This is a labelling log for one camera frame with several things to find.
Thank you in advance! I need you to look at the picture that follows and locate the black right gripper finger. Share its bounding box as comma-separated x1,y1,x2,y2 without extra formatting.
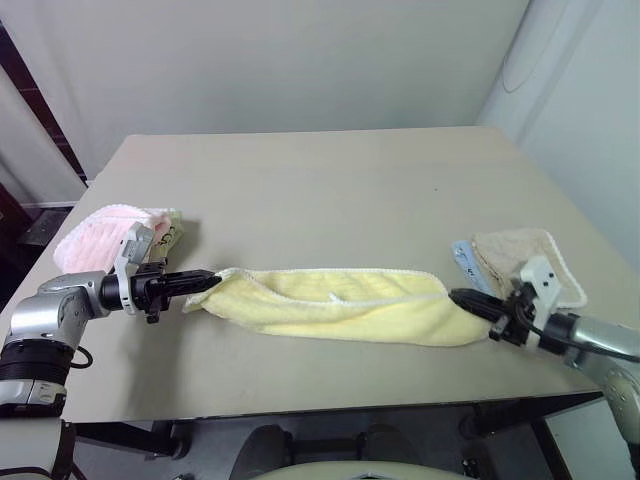
451,287,512,313
450,294,505,326

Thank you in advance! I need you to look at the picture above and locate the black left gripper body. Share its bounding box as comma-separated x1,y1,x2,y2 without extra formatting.
129,261,174,325

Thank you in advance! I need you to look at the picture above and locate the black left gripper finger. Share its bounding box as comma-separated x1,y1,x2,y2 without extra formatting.
167,280,221,298
166,268,222,285

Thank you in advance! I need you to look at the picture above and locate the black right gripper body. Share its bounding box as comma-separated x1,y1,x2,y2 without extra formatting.
488,282,542,349

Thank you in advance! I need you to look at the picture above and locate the light blue folded towel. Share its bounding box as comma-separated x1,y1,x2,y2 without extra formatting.
450,239,494,293

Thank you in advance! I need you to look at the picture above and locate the pale yellow folded towel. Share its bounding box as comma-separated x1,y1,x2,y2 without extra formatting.
149,209,184,264

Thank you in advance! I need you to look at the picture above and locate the beige folded towel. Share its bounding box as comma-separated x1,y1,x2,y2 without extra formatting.
471,227,588,309

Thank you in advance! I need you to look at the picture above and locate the pink folded towel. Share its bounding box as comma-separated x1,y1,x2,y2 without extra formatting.
52,202,173,275

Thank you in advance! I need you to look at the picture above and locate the pale robot torso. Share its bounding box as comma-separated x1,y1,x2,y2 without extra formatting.
249,458,469,480

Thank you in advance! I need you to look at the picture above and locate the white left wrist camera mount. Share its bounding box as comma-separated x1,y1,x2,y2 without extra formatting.
112,221,156,315

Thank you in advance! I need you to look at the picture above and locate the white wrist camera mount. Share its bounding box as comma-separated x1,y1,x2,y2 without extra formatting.
112,221,156,315
517,254,572,316

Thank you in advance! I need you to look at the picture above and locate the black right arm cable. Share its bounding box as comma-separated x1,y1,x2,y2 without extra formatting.
519,297,640,365

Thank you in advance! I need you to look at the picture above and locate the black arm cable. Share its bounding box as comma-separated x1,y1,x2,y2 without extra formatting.
519,297,640,365
69,344,94,371

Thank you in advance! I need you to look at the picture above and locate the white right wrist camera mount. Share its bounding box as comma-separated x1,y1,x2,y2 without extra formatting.
517,254,572,316

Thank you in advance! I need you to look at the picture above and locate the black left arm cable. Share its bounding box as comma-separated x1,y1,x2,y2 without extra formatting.
69,344,94,371

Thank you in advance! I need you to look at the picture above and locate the black table frame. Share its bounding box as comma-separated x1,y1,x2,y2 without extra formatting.
69,390,606,462

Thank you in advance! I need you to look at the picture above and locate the thin white wall cable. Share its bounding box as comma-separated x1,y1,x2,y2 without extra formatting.
500,0,542,94

